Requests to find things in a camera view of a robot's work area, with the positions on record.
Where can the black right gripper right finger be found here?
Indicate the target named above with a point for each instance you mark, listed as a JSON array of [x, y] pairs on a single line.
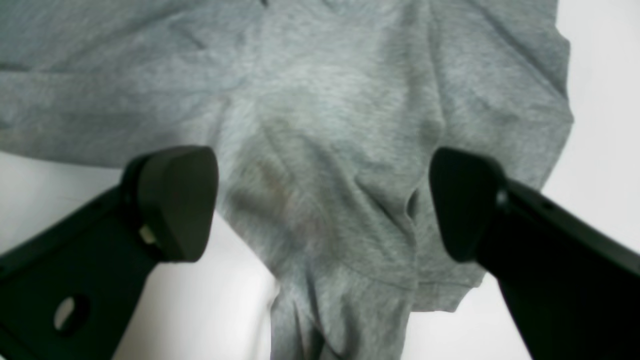
[[572, 292]]

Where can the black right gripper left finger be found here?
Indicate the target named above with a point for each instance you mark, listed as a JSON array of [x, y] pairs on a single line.
[[69, 292]]

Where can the grey t-shirt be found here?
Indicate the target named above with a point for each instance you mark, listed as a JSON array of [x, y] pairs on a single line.
[[323, 116]]

